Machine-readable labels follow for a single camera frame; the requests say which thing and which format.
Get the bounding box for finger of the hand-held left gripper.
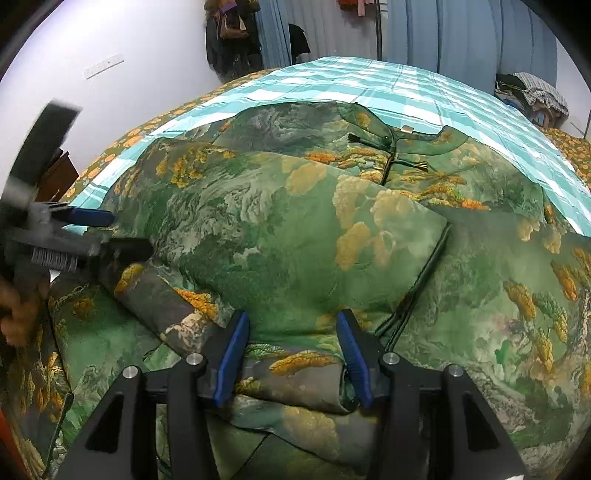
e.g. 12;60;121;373
60;208;116;228
92;237;154;265

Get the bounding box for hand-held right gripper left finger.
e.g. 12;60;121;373
55;310;251;480

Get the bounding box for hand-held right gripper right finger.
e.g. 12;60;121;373
335;308;527;480

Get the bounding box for green printed padded jacket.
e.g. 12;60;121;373
0;102;591;480

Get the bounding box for pile of clothes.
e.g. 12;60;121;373
495;74;561;127

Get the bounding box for person's left hand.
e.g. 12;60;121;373
0;277;51;348

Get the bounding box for dark wooden nightstand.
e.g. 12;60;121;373
34;150;79;204

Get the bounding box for orange floral bed sheet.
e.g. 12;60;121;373
67;68;282;199

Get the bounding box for hanging coats and bags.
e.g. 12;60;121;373
205;9;262;77

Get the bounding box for brown handbag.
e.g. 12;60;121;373
218;11;245;40

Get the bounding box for narrow blue curtain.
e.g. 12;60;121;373
254;0;296;70

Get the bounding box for black hanging garment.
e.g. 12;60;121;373
288;24;311;63

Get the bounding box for teal plaid bed sheet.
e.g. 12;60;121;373
69;56;591;234

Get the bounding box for orange floral quilt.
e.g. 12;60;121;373
538;127;591;190

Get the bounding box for grey checkered cloth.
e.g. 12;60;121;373
512;72;570;116

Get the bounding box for wide blue curtain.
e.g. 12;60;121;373
381;0;559;95

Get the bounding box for white wall plate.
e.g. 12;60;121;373
83;53;124;78

